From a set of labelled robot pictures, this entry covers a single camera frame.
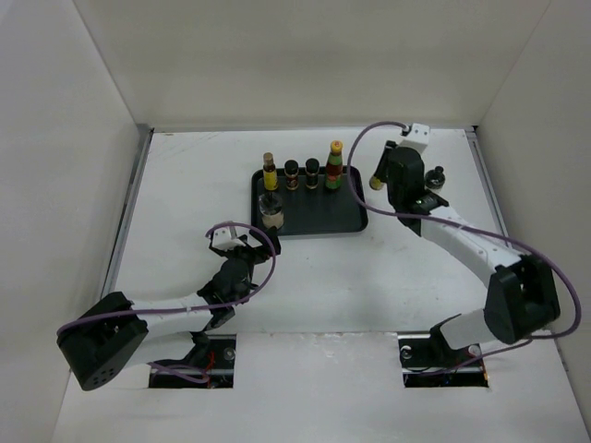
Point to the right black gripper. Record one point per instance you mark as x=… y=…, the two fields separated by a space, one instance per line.
x=385 y=160

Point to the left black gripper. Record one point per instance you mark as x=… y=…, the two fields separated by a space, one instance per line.
x=259 y=253

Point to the white shaker black cap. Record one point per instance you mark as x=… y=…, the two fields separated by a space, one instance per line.
x=271 y=210
x=435 y=178

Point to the small yellow-label bottle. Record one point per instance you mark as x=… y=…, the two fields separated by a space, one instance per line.
x=376 y=182
x=270 y=177

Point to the small brown spice jar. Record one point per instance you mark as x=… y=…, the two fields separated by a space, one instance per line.
x=291 y=172

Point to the tall green sauce bottle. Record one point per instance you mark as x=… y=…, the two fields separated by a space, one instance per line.
x=334 y=166

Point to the small dark spice jar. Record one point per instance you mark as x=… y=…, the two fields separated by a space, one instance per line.
x=312 y=169

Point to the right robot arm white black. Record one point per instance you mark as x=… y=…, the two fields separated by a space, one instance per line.
x=521 y=292

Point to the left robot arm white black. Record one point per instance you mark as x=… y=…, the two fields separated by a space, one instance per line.
x=171 y=336

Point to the black plastic tray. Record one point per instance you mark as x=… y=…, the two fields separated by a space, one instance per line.
x=319 y=210

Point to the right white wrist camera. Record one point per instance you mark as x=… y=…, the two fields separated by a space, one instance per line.
x=416 y=137

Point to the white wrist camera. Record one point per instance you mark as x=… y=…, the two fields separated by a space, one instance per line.
x=416 y=137
x=223 y=238

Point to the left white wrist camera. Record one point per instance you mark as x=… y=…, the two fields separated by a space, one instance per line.
x=223 y=238

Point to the right aluminium table rail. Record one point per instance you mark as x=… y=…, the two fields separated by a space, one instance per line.
x=493 y=203

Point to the aluminium table rail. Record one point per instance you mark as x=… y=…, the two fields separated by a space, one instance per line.
x=493 y=203
x=126 y=215

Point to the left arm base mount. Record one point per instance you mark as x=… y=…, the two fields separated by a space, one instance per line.
x=209 y=365

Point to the left aluminium table rail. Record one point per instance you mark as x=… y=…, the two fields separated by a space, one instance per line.
x=126 y=215

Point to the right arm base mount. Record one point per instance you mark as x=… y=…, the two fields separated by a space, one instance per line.
x=426 y=365

